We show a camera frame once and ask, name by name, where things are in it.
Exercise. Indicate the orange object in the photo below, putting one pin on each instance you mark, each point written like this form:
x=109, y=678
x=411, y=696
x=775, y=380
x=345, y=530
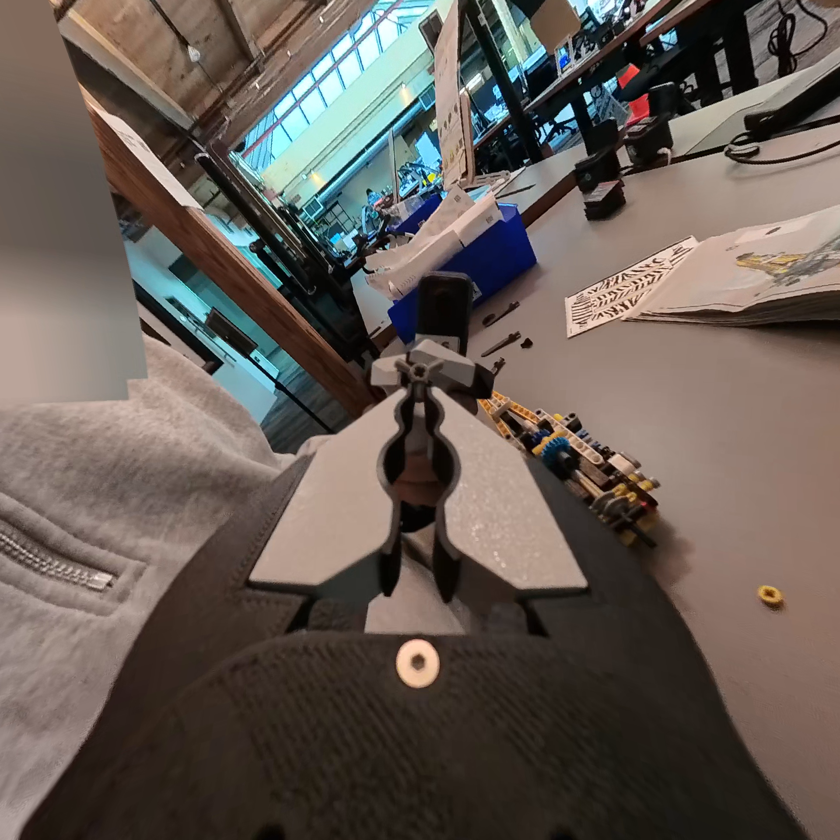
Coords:
x=631, y=92

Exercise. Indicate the yellow black lego assembly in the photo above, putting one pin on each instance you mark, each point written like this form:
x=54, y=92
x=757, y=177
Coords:
x=577, y=459

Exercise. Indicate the thick open instruction booklet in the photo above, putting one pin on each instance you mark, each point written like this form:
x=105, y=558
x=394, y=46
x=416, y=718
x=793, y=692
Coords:
x=722, y=282

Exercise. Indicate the small black box stack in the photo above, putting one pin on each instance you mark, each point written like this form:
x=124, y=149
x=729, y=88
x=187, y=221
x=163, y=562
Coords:
x=604, y=200

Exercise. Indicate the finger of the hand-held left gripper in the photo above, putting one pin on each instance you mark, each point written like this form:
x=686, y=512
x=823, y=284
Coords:
x=386, y=373
x=459, y=371

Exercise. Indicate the grey laptop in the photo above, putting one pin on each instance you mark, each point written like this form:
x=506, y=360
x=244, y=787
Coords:
x=800, y=92

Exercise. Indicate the striped sticker sheet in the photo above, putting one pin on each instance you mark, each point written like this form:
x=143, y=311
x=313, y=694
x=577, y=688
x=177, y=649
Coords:
x=604, y=308

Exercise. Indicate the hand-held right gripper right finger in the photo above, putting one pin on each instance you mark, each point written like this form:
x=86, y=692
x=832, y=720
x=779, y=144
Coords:
x=512, y=518

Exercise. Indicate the black charger box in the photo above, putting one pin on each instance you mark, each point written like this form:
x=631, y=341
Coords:
x=648, y=141
x=597, y=167

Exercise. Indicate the cardboard standing board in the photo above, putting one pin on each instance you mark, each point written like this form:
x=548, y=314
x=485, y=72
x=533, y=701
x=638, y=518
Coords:
x=453, y=98

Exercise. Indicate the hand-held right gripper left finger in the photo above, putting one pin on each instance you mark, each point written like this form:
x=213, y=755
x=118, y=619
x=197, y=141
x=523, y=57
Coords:
x=328, y=499

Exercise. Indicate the white crumpled paper bag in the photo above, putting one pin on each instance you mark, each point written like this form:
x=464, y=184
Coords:
x=426, y=249

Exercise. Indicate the blue plastic bin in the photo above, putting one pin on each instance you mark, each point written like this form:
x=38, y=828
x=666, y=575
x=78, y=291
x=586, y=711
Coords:
x=505, y=256

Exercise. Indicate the black monitor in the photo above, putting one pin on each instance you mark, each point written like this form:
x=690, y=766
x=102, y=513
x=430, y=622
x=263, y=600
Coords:
x=229, y=331

